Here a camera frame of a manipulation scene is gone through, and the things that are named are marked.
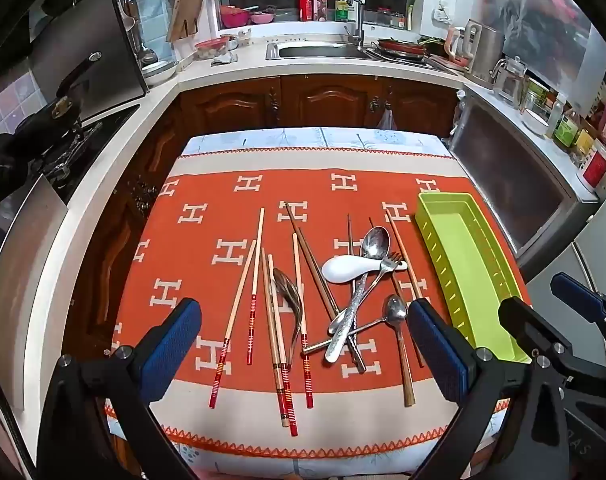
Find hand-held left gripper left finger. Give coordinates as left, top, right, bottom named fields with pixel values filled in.
left=35, top=297, right=204, bottom=480

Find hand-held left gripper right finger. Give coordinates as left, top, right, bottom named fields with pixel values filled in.
left=405, top=297, right=584, bottom=480

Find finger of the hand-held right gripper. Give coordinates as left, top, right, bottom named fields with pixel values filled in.
left=498, top=296, right=606, bottom=386
left=551, top=272, right=606, bottom=328

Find small metal spoon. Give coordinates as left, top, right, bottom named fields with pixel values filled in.
left=302, top=294, right=409, bottom=356

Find light chopstick red striped end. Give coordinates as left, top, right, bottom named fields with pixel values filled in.
left=208, top=239, right=258, bottom=409
left=291, top=232, right=314, bottom=409
left=267, top=254, right=300, bottom=437
left=246, top=207, right=266, bottom=366

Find reddish wooden chopstick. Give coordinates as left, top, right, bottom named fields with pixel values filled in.
left=384, top=213, right=426, bottom=368

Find green plastic utensil tray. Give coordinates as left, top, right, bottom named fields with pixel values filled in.
left=414, top=191, right=532, bottom=365

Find metal fork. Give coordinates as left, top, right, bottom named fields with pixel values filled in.
left=327, top=251, right=408, bottom=335

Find large hammered-handle metal spoon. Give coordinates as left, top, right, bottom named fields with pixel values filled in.
left=324, top=226, right=392, bottom=365

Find white ceramic spoon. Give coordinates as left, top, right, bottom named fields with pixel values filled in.
left=321, top=255, right=408, bottom=286

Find plain metal spoon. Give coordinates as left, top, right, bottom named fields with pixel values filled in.
left=272, top=267, right=304, bottom=367

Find thin dark chopstick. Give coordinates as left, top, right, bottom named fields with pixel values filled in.
left=346, top=213, right=360, bottom=363

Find dark brown chopstick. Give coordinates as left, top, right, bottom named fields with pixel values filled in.
left=284, top=202, right=368, bottom=374
left=297, top=227, right=358, bottom=363

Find stainless steel cabinet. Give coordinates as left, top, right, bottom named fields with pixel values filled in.
left=448, top=90, right=601, bottom=266

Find red box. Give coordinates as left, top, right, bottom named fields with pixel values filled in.
left=582, top=147, right=606, bottom=191

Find orange letter-pattern blanket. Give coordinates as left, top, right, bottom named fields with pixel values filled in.
left=105, top=150, right=534, bottom=453

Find green-label bottle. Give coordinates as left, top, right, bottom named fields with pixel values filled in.
left=553, top=110, right=581, bottom=148

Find gas stove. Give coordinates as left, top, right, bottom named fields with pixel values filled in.
left=33, top=105, right=141, bottom=201

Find glass teapot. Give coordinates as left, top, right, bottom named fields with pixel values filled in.
left=493, top=56, right=528, bottom=106

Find light blue printed tablecloth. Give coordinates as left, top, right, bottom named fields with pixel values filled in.
left=105, top=127, right=488, bottom=480

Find black wok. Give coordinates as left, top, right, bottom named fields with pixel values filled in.
left=0, top=130, right=48, bottom=206

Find black frying pan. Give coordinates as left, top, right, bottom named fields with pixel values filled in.
left=10, top=55, right=104, bottom=151

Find white bowl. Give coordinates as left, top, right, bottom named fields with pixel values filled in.
left=140, top=60, right=178, bottom=86

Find brown wooden cabinets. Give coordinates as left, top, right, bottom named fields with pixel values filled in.
left=75, top=75, right=461, bottom=341

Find red-lidded container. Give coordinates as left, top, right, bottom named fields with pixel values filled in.
left=195, top=36, right=231, bottom=61

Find red pan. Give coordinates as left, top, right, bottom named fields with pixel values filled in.
left=378, top=37, right=428, bottom=59

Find stainless steel splash panel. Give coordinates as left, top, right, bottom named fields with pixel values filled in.
left=30, top=0, right=148, bottom=126

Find stainless steel sink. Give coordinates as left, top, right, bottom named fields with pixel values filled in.
left=265, top=40, right=458, bottom=68

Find wooden cutting board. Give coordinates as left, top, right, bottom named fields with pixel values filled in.
left=165, top=0, right=205, bottom=43

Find chrome faucet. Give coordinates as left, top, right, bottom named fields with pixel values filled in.
left=340, top=0, right=366, bottom=46

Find steel kettle pink handle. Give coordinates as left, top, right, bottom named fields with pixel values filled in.
left=445, top=19, right=506, bottom=83

